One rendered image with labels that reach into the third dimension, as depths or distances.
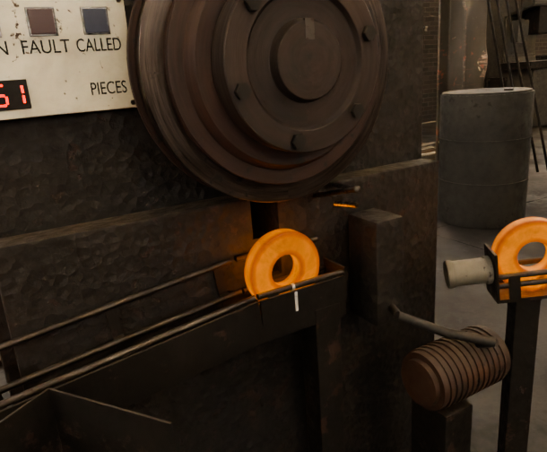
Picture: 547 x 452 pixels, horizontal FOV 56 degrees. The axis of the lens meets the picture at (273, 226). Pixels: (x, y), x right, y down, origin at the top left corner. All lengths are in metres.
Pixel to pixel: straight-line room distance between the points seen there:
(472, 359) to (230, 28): 0.80
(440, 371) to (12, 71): 0.93
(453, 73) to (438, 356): 4.36
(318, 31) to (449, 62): 4.54
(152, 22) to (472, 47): 4.46
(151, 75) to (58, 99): 0.18
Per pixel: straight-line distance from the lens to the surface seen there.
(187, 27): 0.81
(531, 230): 1.15
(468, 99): 3.52
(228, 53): 0.76
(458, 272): 1.13
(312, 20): 0.82
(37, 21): 0.91
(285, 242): 0.96
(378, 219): 1.07
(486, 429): 1.83
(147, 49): 0.81
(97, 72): 0.92
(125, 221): 0.92
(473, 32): 5.13
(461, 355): 1.15
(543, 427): 1.88
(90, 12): 0.92
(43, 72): 0.91
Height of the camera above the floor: 1.10
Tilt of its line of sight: 17 degrees down
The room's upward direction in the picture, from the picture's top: 4 degrees counter-clockwise
